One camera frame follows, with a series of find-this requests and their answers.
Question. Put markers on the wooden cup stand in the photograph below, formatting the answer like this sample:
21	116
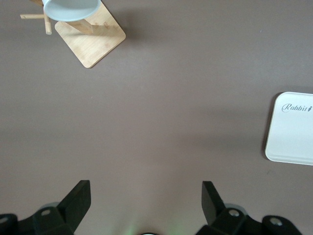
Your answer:
95	44

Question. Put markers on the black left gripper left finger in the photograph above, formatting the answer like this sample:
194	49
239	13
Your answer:
73	208

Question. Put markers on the cream rabbit print tray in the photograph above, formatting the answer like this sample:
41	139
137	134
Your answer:
291	137

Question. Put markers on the brown table cover mat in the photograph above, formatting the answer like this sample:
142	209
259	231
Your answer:
156	110

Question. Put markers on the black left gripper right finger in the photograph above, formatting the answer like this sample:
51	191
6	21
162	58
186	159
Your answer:
212	208

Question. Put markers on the white smiley cup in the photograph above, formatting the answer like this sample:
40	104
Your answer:
71	11

